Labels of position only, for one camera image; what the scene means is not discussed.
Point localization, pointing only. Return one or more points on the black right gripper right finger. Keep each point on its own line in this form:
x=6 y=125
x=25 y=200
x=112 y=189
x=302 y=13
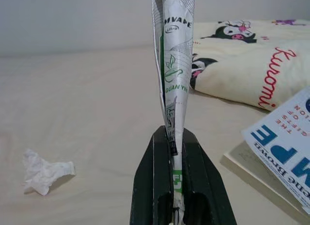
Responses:
x=201 y=191

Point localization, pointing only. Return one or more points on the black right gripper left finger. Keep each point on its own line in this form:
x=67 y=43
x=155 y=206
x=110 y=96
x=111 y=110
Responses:
x=150 y=186

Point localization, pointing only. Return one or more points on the white blue paperback book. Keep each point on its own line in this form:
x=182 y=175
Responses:
x=278 y=142

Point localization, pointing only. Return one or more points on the white green carton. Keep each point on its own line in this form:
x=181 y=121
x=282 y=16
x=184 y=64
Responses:
x=176 y=53

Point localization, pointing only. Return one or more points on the bed with cream sheet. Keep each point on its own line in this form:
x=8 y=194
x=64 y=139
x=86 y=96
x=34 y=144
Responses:
x=97 y=101

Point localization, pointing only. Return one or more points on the crumpled white tissue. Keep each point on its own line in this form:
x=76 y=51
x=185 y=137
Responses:
x=46 y=171

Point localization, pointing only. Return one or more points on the cream cartoon print blanket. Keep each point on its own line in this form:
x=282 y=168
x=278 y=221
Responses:
x=230 y=72

